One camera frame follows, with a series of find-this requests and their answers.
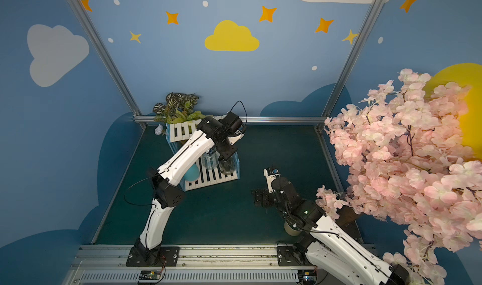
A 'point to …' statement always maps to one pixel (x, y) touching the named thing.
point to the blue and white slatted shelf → (178, 133)
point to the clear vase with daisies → (179, 115)
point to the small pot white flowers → (291, 228)
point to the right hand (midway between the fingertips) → (263, 186)
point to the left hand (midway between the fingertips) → (227, 147)
